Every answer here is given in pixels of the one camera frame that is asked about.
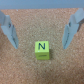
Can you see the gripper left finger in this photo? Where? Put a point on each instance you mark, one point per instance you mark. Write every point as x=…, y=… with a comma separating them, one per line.
x=7, y=28

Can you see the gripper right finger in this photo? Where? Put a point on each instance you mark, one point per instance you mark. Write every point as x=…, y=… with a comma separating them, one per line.
x=71, y=29

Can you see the yellow block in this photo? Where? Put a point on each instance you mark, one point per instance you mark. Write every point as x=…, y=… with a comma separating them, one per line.
x=41, y=50

